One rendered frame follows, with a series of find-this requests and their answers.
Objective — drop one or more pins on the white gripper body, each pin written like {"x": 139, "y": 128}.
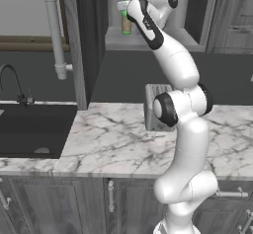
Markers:
{"x": 122, "y": 5}

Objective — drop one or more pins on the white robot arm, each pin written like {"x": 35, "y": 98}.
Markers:
{"x": 184, "y": 139}

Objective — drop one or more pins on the green beer bottle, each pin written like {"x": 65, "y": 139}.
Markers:
{"x": 126, "y": 27}

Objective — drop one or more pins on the grey wood cabinet door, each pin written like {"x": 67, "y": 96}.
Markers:
{"x": 201, "y": 11}
{"x": 80, "y": 47}

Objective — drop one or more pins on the grey base cabinet door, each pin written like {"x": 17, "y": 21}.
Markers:
{"x": 56, "y": 208}
{"x": 138, "y": 208}

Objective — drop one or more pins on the wooden window sill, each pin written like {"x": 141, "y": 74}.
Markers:
{"x": 33, "y": 43}

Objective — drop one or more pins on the grey toaster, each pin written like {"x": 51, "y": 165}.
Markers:
{"x": 150, "y": 113}

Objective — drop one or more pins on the black tap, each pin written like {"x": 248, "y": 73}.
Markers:
{"x": 19, "y": 94}

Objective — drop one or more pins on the black sink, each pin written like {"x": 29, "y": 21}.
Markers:
{"x": 33, "y": 129}

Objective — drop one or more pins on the grey drawer front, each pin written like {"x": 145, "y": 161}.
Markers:
{"x": 234, "y": 183}

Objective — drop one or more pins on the open wall cabinet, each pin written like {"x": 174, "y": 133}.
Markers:
{"x": 115, "y": 40}

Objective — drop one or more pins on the grey wood wall cabinet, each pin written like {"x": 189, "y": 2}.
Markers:
{"x": 234, "y": 14}

